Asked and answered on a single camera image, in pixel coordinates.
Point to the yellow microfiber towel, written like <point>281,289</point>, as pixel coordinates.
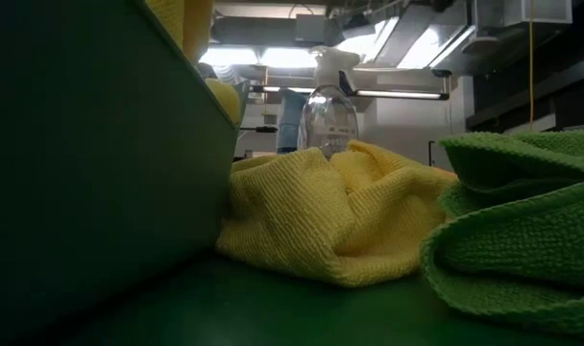
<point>186,24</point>
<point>297,216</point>
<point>225,98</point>

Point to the green microfiber towel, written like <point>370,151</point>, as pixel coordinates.
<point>513,240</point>

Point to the light blue spray bottle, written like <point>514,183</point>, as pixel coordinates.
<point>288,125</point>

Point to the clear spray bottle white trigger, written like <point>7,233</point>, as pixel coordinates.
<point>328,120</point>

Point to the black bar with light strip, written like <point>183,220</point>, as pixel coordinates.
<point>397,93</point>

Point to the green plastic basket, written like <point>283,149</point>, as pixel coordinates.
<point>104,168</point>

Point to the white ceiling box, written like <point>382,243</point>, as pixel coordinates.
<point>537,12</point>

